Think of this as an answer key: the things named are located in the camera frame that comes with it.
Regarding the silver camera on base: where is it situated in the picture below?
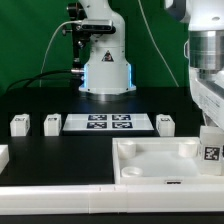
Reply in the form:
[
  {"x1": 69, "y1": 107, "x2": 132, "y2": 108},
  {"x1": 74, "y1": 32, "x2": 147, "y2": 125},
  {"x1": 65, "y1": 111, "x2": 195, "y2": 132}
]
[{"x1": 76, "y1": 19, "x2": 116, "y2": 34}]

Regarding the white thin cable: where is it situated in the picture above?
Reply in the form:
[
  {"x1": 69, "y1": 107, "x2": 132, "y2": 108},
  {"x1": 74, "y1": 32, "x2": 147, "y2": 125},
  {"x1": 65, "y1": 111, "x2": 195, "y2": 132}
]
[{"x1": 39, "y1": 20, "x2": 83, "y2": 88}]

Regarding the black cable bundle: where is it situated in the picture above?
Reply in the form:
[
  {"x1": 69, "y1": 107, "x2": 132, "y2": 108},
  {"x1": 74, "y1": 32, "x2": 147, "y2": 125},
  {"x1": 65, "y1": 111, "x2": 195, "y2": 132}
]
[{"x1": 5, "y1": 69, "x2": 84, "y2": 93}]

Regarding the white square tabletop part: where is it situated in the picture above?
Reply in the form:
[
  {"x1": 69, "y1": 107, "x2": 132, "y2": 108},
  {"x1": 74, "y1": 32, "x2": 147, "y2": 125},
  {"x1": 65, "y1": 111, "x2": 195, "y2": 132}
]
[{"x1": 112, "y1": 137, "x2": 224, "y2": 185}]

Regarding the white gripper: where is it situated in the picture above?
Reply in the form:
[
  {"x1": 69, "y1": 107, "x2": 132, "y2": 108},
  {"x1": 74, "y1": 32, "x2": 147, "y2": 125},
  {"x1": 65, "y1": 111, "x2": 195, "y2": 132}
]
[{"x1": 189, "y1": 69, "x2": 224, "y2": 130}]

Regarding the white part at left edge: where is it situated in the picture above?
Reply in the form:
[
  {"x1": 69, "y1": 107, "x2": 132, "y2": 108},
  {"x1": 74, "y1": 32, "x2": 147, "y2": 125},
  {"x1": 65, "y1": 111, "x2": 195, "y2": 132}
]
[{"x1": 0, "y1": 145, "x2": 9, "y2": 174}]

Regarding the white plate with AprilTags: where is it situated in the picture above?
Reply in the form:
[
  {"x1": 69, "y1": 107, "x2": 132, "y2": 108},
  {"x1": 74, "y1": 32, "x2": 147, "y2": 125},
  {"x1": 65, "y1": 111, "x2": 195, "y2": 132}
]
[{"x1": 63, "y1": 113, "x2": 154, "y2": 132}]

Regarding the white L-shaped obstacle fence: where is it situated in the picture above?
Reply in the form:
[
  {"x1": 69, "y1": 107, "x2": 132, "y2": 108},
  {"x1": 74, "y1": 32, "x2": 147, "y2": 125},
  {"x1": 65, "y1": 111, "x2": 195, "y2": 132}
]
[{"x1": 0, "y1": 184, "x2": 224, "y2": 215}]

